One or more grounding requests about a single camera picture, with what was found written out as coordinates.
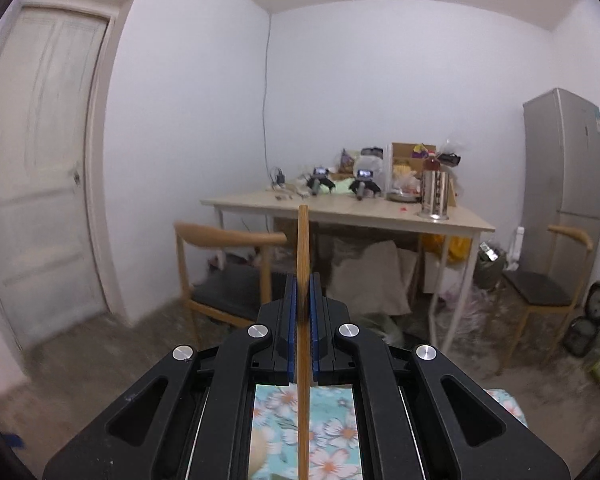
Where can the perforated metal rack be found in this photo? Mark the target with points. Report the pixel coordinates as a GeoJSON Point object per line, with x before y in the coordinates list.
{"type": "Point", "coordinates": [435, 192]}

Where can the trash bin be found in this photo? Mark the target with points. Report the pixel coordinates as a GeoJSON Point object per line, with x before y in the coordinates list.
{"type": "Point", "coordinates": [490, 265]}

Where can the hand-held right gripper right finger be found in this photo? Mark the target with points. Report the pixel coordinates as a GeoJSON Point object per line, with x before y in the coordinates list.
{"type": "Point", "coordinates": [315, 340]}

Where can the clear plastic bag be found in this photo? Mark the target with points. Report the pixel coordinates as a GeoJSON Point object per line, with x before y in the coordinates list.
{"type": "Point", "coordinates": [452, 152]}

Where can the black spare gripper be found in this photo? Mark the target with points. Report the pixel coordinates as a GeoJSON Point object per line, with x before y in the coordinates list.
{"type": "Point", "coordinates": [320, 180]}
{"type": "Point", "coordinates": [364, 182]}

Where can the silver refrigerator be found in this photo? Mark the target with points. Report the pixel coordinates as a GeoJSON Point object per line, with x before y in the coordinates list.
{"type": "Point", "coordinates": [565, 160]}

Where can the pinkish plastic bag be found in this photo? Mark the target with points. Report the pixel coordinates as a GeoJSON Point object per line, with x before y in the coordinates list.
{"type": "Point", "coordinates": [455, 300]}

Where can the colourful snack bag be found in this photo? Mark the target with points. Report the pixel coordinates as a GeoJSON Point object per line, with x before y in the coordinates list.
{"type": "Point", "coordinates": [346, 160]}

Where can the grey sack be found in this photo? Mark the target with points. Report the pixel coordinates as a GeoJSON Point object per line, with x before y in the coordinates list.
{"type": "Point", "coordinates": [370, 275]}

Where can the light wooden table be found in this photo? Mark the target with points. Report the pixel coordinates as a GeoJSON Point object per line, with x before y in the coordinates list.
{"type": "Point", "coordinates": [350, 210]}

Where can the white panelled door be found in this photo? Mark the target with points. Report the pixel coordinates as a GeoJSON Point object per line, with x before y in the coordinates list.
{"type": "Point", "coordinates": [45, 160]}

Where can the wooden chair black seat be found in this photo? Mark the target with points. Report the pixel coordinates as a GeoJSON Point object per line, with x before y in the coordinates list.
{"type": "Point", "coordinates": [545, 285]}
{"type": "Point", "coordinates": [230, 285]}

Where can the floral blue tablecloth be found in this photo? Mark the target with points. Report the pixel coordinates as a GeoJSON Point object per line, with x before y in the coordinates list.
{"type": "Point", "coordinates": [335, 430]}

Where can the white plastic bag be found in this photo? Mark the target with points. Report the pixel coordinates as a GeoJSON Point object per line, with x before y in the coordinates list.
{"type": "Point", "coordinates": [372, 162]}

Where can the wooden chopstick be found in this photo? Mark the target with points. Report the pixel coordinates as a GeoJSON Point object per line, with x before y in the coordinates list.
{"type": "Point", "coordinates": [304, 285]}

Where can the black rice cooker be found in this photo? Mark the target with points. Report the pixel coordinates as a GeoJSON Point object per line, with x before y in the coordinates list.
{"type": "Point", "coordinates": [580, 337]}

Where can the black charger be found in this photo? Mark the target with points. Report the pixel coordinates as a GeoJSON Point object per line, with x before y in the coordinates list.
{"type": "Point", "coordinates": [279, 177]}

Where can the yellow plastic bag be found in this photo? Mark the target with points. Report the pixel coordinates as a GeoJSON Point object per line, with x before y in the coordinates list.
{"type": "Point", "coordinates": [447, 247]}

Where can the white upright panel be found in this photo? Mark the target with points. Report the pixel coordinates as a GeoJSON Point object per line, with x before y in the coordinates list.
{"type": "Point", "coordinates": [389, 167]}

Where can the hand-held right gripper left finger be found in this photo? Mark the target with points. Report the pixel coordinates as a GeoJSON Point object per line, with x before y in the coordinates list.
{"type": "Point", "coordinates": [294, 330]}

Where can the open cardboard box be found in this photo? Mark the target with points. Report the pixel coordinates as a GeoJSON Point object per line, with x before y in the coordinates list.
{"type": "Point", "coordinates": [410, 152]}

